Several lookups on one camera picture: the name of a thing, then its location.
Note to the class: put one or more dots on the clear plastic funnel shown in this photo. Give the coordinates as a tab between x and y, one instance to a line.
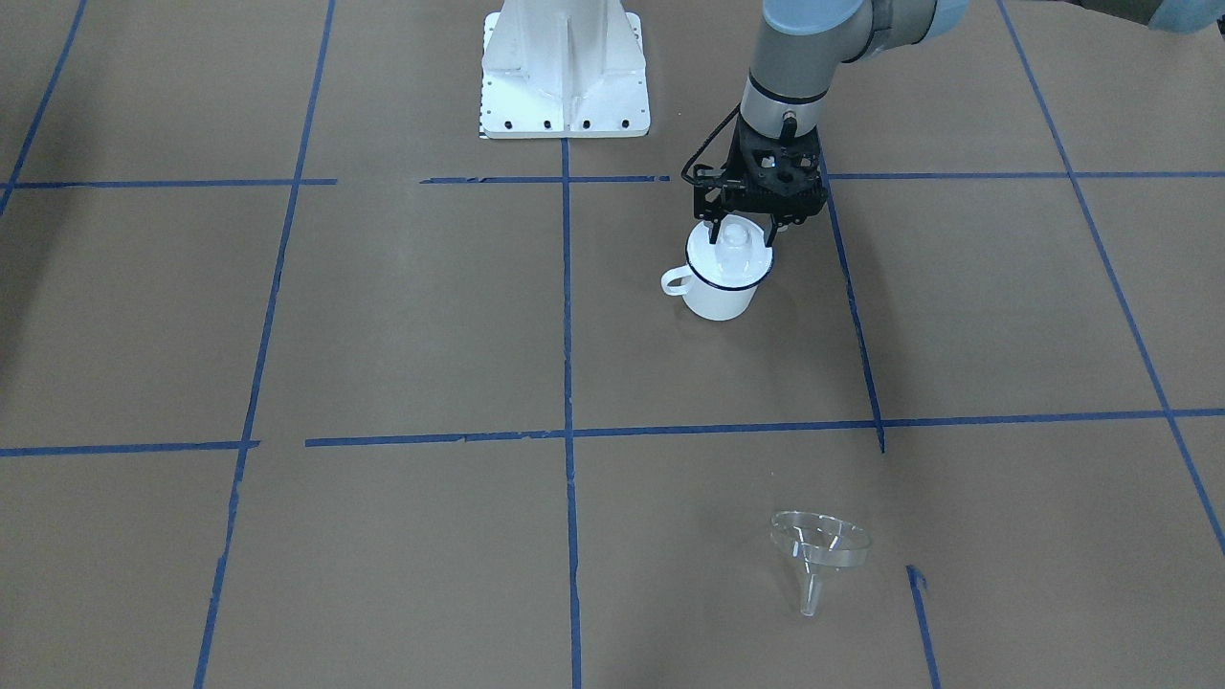
814	545

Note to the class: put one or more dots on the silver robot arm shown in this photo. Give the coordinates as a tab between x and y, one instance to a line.
800	46

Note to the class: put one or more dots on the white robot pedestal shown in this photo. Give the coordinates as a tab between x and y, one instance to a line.
555	69

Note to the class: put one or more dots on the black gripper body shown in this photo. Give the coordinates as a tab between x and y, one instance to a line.
706	198

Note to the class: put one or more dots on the white enamel mug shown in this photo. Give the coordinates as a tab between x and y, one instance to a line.
717	282

